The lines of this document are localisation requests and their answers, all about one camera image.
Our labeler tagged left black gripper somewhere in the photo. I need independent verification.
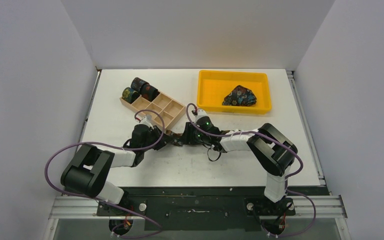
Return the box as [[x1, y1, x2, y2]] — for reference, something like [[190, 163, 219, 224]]
[[141, 125, 173, 152]]

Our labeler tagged orange grey floral tie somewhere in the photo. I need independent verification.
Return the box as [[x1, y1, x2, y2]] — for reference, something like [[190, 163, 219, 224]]
[[164, 130, 187, 147]]

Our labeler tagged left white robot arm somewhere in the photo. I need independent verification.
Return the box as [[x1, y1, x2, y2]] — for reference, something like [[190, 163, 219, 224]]
[[60, 124, 173, 216]]

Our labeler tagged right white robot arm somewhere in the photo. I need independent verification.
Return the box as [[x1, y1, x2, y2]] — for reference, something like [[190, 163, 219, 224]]
[[179, 116, 298, 215]]

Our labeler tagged wooden compartment tray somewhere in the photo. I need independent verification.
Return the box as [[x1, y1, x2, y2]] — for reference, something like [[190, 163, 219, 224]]
[[119, 93, 186, 130]]

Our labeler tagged yellow floral rolled tie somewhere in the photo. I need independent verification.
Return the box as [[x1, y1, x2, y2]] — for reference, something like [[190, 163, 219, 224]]
[[121, 87, 141, 104]]

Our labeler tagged red patterned rolled tie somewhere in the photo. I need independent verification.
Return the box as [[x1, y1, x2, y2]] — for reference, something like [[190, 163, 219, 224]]
[[140, 83, 160, 102]]

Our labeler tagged dark rolled tie rear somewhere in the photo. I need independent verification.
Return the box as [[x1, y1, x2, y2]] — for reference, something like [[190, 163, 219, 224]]
[[130, 77, 148, 93]]

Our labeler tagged yellow plastic bin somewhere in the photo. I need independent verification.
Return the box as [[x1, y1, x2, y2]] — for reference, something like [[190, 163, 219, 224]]
[[196, 70, 272, 115]]

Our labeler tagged dark floral folded tie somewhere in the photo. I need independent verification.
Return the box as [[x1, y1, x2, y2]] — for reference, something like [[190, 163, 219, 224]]
[[222, 85, 257, 107]]

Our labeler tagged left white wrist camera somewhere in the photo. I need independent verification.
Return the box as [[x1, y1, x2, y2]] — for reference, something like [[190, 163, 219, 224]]
[[137, 114, 154, 130]]

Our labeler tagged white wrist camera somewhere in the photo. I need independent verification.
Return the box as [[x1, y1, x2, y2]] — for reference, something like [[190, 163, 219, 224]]
[[194, 108, 208, 123], [137, 114, 154, 130]]

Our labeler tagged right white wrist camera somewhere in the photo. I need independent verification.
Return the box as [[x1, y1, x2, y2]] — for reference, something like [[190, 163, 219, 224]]
[[194, 108, 208, 123]]

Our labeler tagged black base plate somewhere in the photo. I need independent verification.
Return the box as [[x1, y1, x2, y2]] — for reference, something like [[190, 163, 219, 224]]
[[96, 186, 328, 232]]

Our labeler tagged aluminium frame rail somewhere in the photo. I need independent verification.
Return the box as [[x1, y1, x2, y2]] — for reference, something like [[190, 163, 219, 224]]
[[42, 195, 352, 240]]

